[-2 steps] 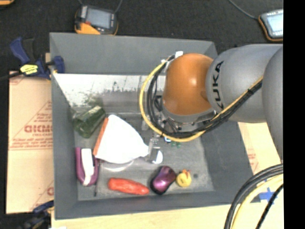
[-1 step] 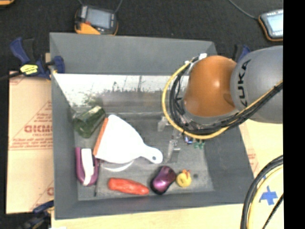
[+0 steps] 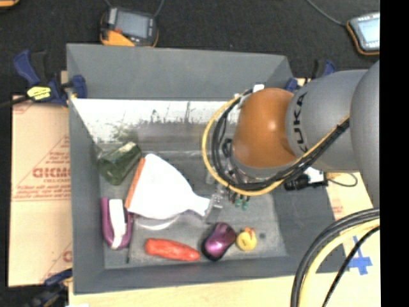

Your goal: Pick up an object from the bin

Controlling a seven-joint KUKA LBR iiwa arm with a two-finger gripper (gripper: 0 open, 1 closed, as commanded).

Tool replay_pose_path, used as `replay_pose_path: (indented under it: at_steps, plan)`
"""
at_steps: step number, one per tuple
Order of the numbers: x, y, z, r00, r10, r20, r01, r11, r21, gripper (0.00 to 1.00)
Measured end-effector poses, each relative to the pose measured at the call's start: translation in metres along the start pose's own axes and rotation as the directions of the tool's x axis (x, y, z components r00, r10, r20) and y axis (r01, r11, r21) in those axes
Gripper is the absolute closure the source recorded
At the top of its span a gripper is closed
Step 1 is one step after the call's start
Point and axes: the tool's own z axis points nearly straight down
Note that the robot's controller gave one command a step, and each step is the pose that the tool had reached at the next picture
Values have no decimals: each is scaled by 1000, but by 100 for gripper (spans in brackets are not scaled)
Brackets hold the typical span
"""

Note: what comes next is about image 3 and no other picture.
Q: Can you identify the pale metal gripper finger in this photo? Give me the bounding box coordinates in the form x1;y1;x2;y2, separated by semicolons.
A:
205;194;225;225

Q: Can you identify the purple computer mouse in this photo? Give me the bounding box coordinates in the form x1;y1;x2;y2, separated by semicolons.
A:
200;221;238;263

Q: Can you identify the yellow rubber duck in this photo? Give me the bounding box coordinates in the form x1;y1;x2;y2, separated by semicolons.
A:
235;226;258;252

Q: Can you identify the red toy pepper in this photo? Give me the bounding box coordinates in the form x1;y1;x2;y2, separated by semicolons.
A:
144;237;201;262

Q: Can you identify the purple and white tool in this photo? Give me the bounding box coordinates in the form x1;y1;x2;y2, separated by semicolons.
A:
100;196;135;251

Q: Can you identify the grey metal bin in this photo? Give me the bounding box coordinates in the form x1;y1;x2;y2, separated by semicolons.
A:
65;43;348;295

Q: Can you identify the brown cardboard board red print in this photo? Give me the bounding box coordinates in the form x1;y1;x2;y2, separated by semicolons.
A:
7;70;374;288

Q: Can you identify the black cylinder on white bracket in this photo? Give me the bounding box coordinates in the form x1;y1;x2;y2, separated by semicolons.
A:
283;167;329;192

